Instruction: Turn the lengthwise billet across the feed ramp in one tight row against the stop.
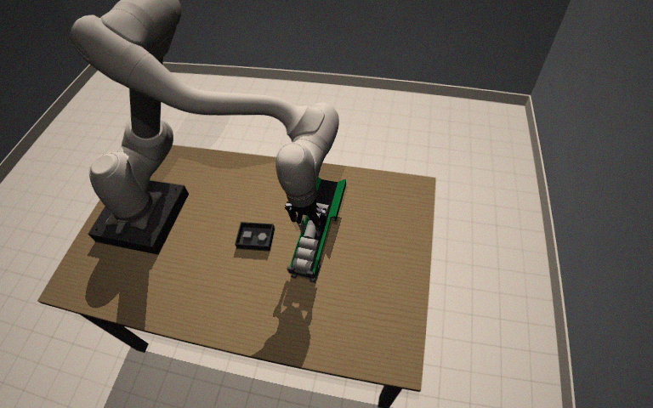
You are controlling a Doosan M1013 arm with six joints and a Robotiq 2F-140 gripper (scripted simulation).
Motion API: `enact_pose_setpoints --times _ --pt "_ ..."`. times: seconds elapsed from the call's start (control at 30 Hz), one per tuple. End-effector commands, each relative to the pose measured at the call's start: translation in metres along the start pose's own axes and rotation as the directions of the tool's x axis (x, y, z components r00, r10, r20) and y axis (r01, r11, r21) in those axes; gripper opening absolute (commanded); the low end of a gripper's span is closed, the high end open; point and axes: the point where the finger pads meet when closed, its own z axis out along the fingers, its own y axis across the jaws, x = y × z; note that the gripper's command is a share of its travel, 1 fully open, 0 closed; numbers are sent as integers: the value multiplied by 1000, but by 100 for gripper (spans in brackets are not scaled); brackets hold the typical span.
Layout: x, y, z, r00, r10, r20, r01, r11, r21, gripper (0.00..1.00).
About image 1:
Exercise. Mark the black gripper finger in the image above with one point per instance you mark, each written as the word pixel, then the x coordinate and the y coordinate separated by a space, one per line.
pixel 293 216
pixel 318 222

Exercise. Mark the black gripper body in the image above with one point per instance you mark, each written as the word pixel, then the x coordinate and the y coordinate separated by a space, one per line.
pixel 309 209

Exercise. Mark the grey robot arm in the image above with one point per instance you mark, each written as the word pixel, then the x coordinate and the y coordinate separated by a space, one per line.
pixel 117 45

